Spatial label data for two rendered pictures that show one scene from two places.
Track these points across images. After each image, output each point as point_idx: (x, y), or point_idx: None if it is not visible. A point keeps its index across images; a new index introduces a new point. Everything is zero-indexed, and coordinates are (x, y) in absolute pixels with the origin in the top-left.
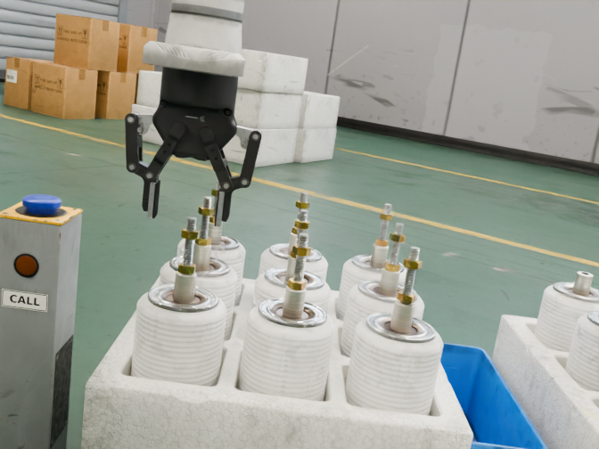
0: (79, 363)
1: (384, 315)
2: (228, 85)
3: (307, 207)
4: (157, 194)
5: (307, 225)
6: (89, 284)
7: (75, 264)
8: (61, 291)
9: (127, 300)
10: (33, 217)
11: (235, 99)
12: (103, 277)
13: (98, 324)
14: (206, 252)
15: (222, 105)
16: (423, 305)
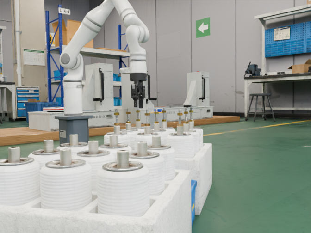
0: (214, 177)
1: (125, 132)
2: (131, 75)
3: (184, 113)
4: (140, 102)
5: (154, 112)
6: (292, 176)
7: (159, 125)
8: (151, 129)
9: (281, 180)
10: (152, 112)
11: (135, 77)
12: (305, 177)
13: (249, 178)
14: (161, 123)
15: (130, 79)
16: (141, 137)
